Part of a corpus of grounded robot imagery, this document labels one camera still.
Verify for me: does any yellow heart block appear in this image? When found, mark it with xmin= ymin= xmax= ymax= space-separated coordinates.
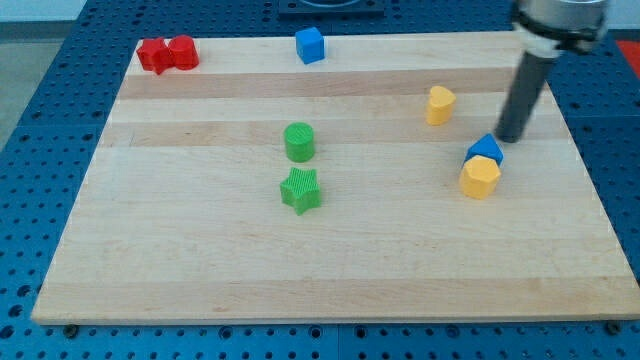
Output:
xmin=425 ymin=86 xmax=457 ymax=126

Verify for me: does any green cylinder block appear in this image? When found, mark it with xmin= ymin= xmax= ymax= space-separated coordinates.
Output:
xmin=284 ymin=122 xmax=315 ymax=163

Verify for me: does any light wooden board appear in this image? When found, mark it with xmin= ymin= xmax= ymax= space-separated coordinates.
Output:
xmin=31 ymin=32 xmax=639 ymax=325

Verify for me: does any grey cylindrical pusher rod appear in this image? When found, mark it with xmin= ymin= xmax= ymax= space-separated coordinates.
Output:
xmin=494 ymin=51 xmax=555 ymax=143

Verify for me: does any yellow hexagon block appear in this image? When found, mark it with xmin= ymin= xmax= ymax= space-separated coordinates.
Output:
xmin=459 ymin=155 xmax=502 ymax=200

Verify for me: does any red cylinder block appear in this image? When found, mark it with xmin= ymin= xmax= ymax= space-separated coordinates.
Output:
xmin=168 ymin=35 xmax=199 ymax=70

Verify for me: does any red star block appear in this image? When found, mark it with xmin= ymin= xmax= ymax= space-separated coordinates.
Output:
xmin=136 ymin=37 xmax=174 ymax=75

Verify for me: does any blue cube block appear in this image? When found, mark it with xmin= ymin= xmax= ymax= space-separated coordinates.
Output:
xmin=295 ymin=27 xmax=325 ymax=64

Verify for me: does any blue triangle block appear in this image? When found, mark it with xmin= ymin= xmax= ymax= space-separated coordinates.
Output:
xmin=464 ymin=133 xmax=504 ymax=166

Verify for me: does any green star block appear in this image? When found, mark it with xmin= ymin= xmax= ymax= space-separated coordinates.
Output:
xmin=280 ymin=167 xmax=322 ymax=216

